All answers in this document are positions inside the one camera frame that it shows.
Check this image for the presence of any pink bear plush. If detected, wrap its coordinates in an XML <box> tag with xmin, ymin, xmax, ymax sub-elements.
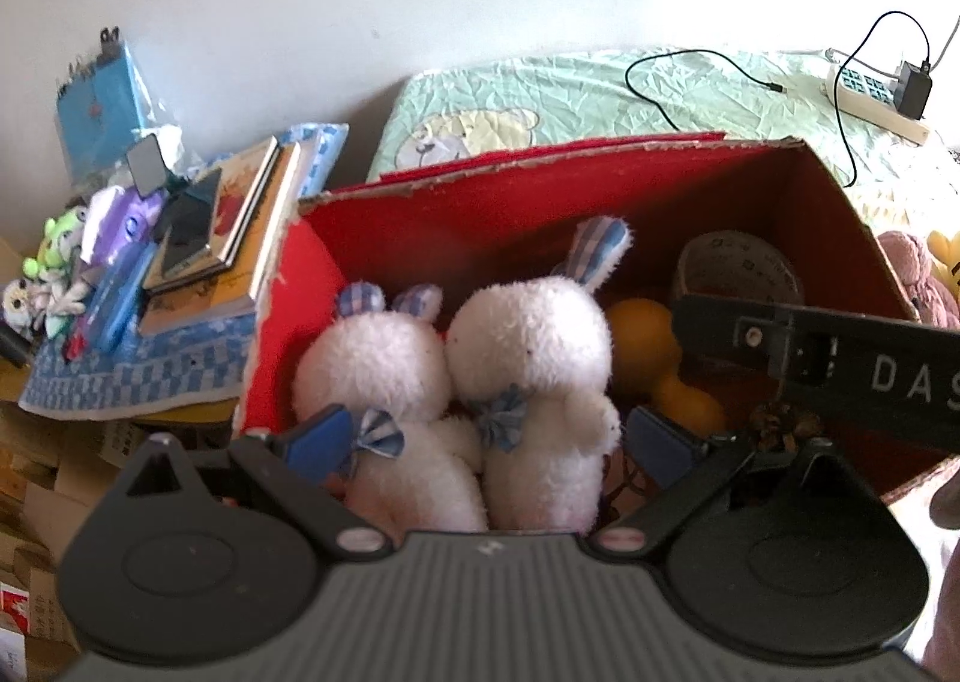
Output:
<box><xmin>877</xmin><ymin>230</ymin><xmax>958</xmax><ymax>329</ymax></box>

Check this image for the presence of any white twin bunny plush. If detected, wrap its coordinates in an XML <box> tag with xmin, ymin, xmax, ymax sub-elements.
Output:
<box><xmin>291</xmin><ymin>216</ymin><xmax>631</xmax><ymax>540</ymax></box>

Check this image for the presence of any yellow tiger plush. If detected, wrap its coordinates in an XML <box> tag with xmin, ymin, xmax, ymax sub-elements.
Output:
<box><xmin>928</xmin><ymin>230</ymin><xmax>960</xmax><ymax>301</ymax></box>

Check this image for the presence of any orange duck plush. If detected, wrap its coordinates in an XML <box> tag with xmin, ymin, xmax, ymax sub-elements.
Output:
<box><xmin>605</xmin><ymin>299</ymin><xmax>726</xmax><ymax>438</ymax></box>

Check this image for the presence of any blue checkered cloth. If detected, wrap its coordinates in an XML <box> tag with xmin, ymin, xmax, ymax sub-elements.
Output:
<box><xmin>2</xmin><ymin>123</ymin><xmax>348</xmax><ymax>420</ymax></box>

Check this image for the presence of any red cardboard box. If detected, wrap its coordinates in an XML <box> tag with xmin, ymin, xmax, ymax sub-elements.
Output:
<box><xmin>232</xmin><ymin>130</ymin><xmax>960</xmax><ymax>507</ymax></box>

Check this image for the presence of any black smartphone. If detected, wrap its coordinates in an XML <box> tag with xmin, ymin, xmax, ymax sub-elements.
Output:
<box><xmin>161</xmin><ymin>167</ymin><xmax>223</xmax><ymax>279</ymax></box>

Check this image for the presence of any stack of books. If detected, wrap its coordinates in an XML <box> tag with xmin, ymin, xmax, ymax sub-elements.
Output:
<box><xmin>139</xmin><ymin>133</ymin><xmax>324</xmax><ymax>336</ymax></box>

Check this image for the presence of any cartoon print bed sheet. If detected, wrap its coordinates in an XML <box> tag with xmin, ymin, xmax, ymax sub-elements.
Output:
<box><xmin>368</xmin><ymin>49</ymin><xmax>958</xmax><ymax>237</ymax></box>

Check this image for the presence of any white power strip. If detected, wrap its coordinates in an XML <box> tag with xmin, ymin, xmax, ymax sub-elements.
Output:
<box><xmin>825</xmin><ymin>65</ymin><xmax>929</xmax><ymax>146</ymax></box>

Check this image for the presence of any black charger adapter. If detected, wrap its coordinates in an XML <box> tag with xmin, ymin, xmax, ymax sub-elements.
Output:
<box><xmin>893</xmin><ymin>61</ymin><xmax>932</xmax><ymax>120</ymax></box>

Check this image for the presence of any green frog toy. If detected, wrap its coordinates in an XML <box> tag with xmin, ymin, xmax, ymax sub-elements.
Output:
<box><xmin>23</xmin><ymin>206</ymin><xmax>91</xmax><ymax>338</ymax></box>

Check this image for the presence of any blue plastic bag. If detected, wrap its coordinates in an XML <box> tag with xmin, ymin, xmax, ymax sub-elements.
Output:
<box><xmin>55</xmin><ymin>28</ymin><xmax>185</xmax><ymax>190</ymax></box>

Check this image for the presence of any white power cord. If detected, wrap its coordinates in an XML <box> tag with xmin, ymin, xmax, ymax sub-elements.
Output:
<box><xmin>929</xmin><ymin>13</ymin><xmax>960</xmax><ymax>73</ymax></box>

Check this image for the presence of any black charging cable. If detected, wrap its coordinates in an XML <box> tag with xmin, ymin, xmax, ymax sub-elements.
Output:
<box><xmin>623</xmin><ymin>9</ymin><xmax>936</xmax><ymax>190</ymax></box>

